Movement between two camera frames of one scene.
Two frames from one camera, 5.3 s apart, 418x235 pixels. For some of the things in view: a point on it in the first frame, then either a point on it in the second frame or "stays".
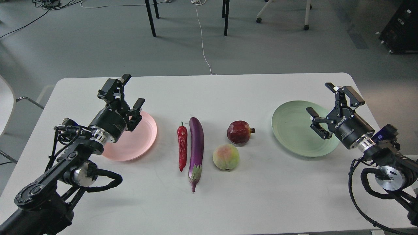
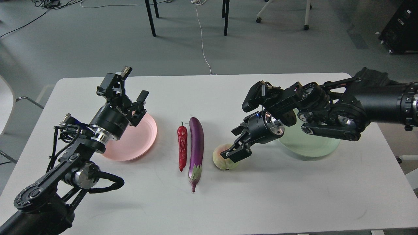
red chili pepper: [182, 144] stays
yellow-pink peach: [225, 156] stays
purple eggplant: [196, 152] stays
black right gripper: [344, 122] to [260, 128]
